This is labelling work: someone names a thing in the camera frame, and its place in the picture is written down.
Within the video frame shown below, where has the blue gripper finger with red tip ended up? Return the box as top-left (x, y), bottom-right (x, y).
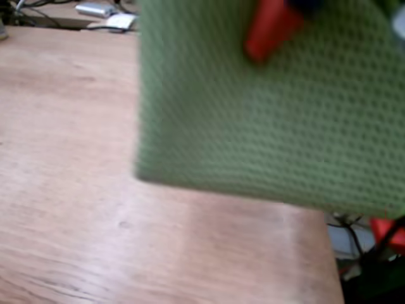
top-left (244, 0), bottom-right (321, 63)

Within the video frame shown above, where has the green waffle cloth black trim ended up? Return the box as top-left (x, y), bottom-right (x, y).
top-left (133, 0), bottom-right (405, 222)

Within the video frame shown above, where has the white computer mouse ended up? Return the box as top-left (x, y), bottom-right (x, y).
top-left (106, 14), bottom-right (139, 32)

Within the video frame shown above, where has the silver metal box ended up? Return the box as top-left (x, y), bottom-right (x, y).
top-left (75, 3), bottom-right (114, 18)

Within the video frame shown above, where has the black desk cable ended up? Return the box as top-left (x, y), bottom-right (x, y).
top-left (84, 24), bottom-right (140, 34)

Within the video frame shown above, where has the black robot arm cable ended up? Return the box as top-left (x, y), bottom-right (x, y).
top-left (375, 215), bottom-right (405, 253)

